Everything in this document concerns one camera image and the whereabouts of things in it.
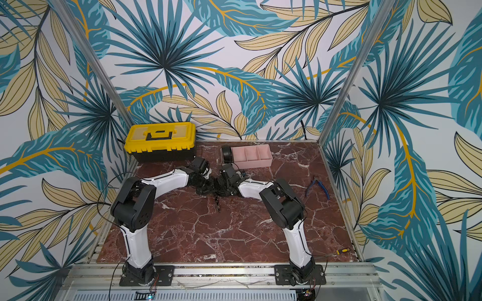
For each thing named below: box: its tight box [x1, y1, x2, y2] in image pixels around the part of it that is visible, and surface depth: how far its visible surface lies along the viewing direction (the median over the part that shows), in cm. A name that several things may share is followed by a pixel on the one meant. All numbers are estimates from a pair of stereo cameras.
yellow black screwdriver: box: [336, 247, 351, 256], surface depth 81 cm
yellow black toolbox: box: [124, 121, 197, 163], surface depth 100 cm
